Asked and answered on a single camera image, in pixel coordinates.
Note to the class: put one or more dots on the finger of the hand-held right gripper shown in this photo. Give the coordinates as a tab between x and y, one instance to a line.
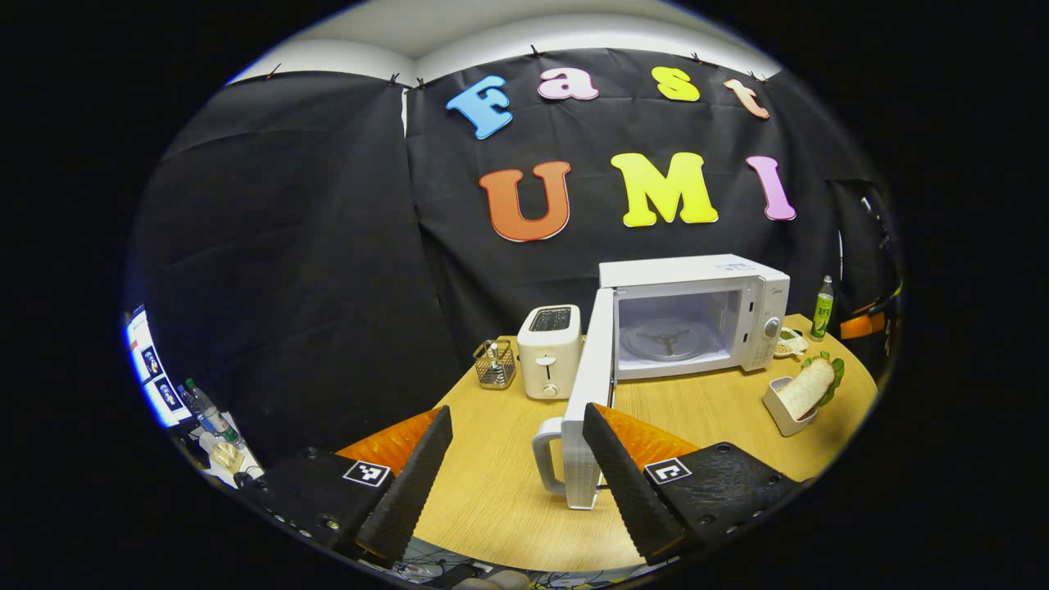
860	326

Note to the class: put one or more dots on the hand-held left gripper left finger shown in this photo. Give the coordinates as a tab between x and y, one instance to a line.
410	492

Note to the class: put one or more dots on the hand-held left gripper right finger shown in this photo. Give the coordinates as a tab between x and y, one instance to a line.
627	492

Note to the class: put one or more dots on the sandwich with lettuce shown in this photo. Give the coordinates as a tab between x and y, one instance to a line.
807	387

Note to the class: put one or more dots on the white microwave oven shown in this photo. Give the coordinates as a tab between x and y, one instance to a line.
688	274

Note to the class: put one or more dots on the green drink bottle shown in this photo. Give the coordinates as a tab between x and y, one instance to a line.
822	311

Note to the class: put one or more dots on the white divided dish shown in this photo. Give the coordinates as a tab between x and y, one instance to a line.
791	340

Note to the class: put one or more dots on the white plastic tray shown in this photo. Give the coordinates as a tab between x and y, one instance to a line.
783	414

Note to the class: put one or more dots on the white toaster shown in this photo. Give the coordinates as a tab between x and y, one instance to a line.
549	360

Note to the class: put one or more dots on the glass turntable plate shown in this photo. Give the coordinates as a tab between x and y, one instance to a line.
668	340

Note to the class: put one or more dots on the pale small object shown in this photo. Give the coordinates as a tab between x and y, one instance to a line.
223	453

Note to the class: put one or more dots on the clear water bottle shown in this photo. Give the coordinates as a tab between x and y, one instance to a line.
209	410

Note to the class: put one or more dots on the computer monitor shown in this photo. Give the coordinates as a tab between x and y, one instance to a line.
156	369

